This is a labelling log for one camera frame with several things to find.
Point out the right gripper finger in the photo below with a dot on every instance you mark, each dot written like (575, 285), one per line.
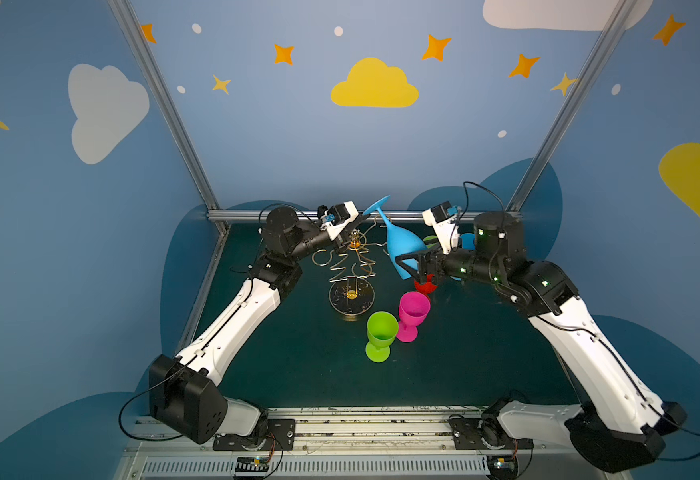
(417, 255)
(415, 267)

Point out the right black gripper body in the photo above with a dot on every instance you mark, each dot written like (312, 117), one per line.
(428, 263)

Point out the red wine glass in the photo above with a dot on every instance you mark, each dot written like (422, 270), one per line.
(428, 287)

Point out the blue wine glass back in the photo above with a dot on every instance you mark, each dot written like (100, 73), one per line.
(399, 239)

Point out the blue wine glass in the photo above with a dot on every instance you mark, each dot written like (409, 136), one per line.
(467, 240)
(399, 239)

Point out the green wine glass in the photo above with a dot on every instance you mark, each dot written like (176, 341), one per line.
(431, 241)
(382, 331)

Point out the blue wine glass front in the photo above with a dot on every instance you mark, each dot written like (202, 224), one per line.
(467, 240)

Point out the pink wine glass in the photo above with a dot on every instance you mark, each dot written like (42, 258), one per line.
(414, 308)

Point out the gold wire wine glass rack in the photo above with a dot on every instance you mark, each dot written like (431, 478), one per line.
(351, 293)

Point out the green wine glass back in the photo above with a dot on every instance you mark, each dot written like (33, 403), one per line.
(382, 331)

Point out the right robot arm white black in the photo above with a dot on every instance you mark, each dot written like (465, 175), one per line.
(622, 423)

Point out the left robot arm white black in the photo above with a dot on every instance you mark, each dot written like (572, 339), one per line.
(184, 390)

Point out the right circuit board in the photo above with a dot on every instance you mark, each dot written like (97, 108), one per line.
(502, 468)

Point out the circuit board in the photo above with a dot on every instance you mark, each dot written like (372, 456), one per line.
(251, 467)
(502, 468)

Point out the left circuit board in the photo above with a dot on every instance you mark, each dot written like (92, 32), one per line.
(251, 467)

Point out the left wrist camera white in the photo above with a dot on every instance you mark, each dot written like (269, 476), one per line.
(334, 218)

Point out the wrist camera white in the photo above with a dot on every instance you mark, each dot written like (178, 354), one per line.
(443, 219)
(334, 218)

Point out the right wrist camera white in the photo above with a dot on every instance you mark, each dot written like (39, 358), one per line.
(443, 219)

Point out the aluminium frame back bar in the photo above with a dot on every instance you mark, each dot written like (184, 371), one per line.
(258, 215)

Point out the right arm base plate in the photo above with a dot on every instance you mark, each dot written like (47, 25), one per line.
(477, 433)

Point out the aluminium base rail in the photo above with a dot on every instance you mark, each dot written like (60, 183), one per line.
(349, 443)

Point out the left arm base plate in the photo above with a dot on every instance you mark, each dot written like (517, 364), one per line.
(278, 434)

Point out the aluminium frame right post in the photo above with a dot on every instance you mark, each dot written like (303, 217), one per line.
(606, 44)

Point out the aluminium frame post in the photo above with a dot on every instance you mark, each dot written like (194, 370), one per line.
(606, 44)
(140, 47)

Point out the aluminium frame left post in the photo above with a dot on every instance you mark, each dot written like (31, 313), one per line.
(140, 47)

